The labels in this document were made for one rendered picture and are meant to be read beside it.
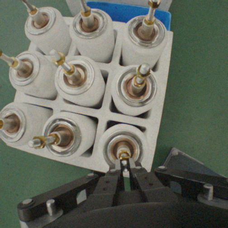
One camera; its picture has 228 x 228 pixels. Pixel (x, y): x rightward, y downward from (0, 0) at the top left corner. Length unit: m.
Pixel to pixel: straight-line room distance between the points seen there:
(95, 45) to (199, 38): 0.50
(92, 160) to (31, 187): 0.40
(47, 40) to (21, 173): 0.53
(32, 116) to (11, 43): 0.55
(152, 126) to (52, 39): 0.31
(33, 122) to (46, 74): 0.10
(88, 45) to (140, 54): 0.11
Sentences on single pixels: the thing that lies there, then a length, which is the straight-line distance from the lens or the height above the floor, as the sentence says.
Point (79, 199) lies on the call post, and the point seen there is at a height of 0.21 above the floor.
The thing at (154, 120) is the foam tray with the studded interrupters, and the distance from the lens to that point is 0.32.
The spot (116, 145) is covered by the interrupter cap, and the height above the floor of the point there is 0.25.
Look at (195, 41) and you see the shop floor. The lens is 0.68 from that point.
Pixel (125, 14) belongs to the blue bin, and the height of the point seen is 0.08.
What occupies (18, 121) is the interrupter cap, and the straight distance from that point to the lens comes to 0.31.
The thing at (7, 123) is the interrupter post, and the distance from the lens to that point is 0.30.
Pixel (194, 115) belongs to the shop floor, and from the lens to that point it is 0.57.
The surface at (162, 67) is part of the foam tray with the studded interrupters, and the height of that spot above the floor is 0.18.
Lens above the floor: 0.48
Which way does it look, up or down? 86 degrees down
